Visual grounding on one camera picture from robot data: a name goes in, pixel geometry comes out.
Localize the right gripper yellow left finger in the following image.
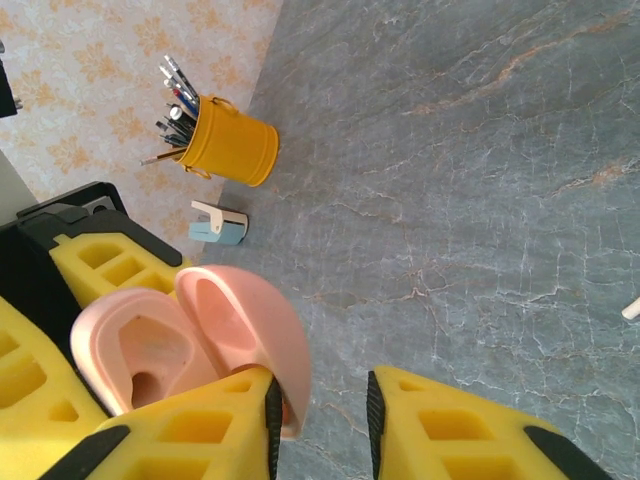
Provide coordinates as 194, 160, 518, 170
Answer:
42, 369, 284, 480

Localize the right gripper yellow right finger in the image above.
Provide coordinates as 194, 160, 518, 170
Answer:
367, 364, 616, 480

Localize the pink earbud charging case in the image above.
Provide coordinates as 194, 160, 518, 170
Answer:
69, 264, 312, 442

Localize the yellow black striped pencil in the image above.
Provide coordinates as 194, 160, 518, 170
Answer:
139, 148, 187, 166

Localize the beige and blue stapler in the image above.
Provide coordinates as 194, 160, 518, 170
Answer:
188, 199, 250, 247

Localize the yellow metal pen cup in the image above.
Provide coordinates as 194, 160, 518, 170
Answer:
177, 94, 280, 188

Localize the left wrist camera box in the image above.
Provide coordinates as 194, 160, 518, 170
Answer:
0, 149, 40, 207

